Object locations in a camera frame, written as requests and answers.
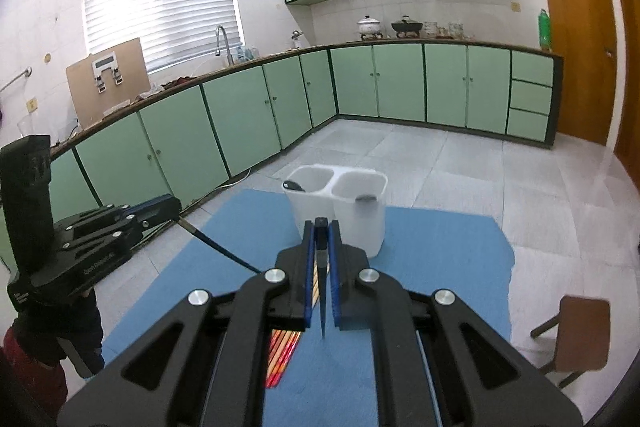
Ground metal kitchen faucet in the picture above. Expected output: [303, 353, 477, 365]
[214, 25, 235, 68]

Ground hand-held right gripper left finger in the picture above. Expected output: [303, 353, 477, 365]
[56, 218, 321, 427]

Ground glass jars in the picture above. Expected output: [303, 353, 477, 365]
[424, 21, 477, 40]

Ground white cooking pot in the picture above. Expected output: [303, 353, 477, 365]
[356, 14, 384, 40]

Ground black chopstick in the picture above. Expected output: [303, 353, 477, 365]
[315, 249, 330, 339]
[174, 217, 262, 274]

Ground black wok with lid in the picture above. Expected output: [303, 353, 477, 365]
[390, 15, 425, 39]

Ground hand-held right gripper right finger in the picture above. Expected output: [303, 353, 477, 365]
[326, 219, 584, 427]

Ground white double utensil holder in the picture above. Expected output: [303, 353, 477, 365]
[281, 163, 389, 259]

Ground green base cabinets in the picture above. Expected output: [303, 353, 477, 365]
[0, 42, 564, 235]

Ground blue table mat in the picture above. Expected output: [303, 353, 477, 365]
[99, 188, 517, 427]

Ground brown wooden door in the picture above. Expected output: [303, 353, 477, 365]
[531, 0, 619, 148]
[612, 0, 640, 180]

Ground green plastic bottle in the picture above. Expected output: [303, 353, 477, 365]
[537, 8, 553, 53]

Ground white bracket device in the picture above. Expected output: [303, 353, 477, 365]
[91, 52, 125, 94]

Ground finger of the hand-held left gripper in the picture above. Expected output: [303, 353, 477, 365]
[54, 195, 182, 233]
[57, 216, 152, 254]

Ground brown cardboard board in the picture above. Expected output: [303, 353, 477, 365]
[65, 37, 151, 130]

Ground brown wooden stool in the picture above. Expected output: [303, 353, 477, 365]
[530, 295, 612, 391]

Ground red garment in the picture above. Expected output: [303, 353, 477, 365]
[0, 326, 69, 427]

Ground bundle of red chopsticks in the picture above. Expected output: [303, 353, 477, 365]
[265, 264, 321, 389]

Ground metal wall rail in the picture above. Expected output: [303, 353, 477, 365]
[0, 66, 33, 94]

